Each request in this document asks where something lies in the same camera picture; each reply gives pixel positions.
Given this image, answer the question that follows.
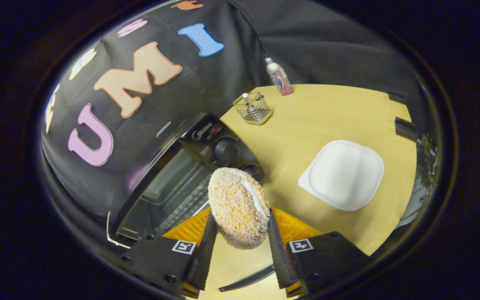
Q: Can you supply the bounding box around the sugar-coated cream doughnut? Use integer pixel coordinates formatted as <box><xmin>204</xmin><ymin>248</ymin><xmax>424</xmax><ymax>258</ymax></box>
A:
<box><xmin>207</xmin><ymin>167</ymin><xmax>271</xmax><ymax>250</ymax></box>

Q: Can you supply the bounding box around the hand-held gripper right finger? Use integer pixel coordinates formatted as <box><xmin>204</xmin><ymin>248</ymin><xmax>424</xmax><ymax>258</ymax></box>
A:
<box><xmin>267</xmin><ymin>207</ymin><xmax>370</xmax><ymax>298</ymax></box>

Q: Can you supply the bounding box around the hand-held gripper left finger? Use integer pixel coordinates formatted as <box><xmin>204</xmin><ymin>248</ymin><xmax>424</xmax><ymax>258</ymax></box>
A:
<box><xmin>120</xmin><ymin>207</ymin><xmax>220</xmax><ymax>299</ymax></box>

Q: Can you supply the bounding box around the pink label spray bottle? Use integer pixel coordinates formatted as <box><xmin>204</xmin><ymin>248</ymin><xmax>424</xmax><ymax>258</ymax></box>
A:
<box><xmin>265</xmin><ymin>57</ymin><xmax>294</xmax><ymax>97</ymax></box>

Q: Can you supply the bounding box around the small wire basket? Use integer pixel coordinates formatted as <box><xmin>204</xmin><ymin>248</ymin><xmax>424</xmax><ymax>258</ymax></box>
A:
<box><xmin>232</xmin><ymin>91</ymin><xmax>273</xmax><ymax>126</ymax></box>

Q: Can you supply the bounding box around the white square plate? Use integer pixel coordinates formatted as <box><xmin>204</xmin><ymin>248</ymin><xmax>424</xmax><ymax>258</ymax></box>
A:
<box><xmin>297</xmin><ymin>140</ymin><xmax>385</xmax><ymax>212</ymax></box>

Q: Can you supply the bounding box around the black toaster oven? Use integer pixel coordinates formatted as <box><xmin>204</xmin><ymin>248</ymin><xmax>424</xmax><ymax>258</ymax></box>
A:
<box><xmin>106</xmin><ymin>111</ymin><xmax>276</xmax><ymax>293</ymax></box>

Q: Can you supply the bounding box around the small white-capped bottle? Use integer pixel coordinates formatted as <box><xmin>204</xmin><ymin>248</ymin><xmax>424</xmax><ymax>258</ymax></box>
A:
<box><xmin>242</xmin><ymin>92</ymin><xmax>260</xmax><ymax>120</ymax></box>

